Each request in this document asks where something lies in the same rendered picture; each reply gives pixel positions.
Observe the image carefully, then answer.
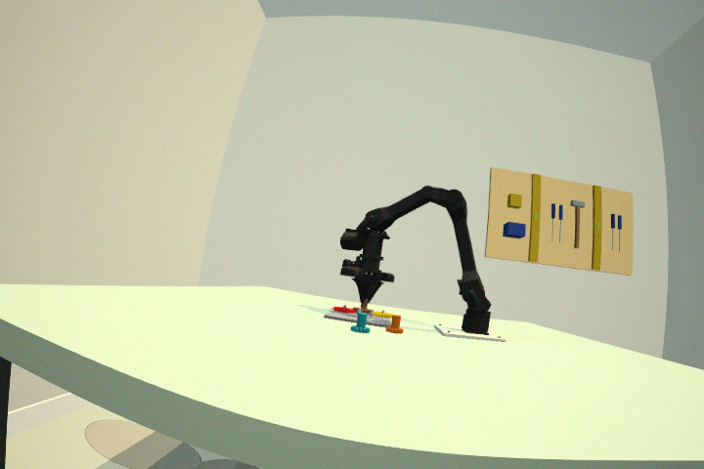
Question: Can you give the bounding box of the tan toothed gear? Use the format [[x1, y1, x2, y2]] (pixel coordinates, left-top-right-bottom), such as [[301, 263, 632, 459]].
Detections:
[[353, 299, 371, 313]]

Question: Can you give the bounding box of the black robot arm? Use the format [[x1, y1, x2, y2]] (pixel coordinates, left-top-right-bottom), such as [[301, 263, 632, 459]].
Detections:
[[340, 186, 491, 336]]

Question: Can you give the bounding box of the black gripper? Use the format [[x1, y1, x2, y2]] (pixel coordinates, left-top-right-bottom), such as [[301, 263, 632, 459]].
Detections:
[[340, 251, 394, 303]]

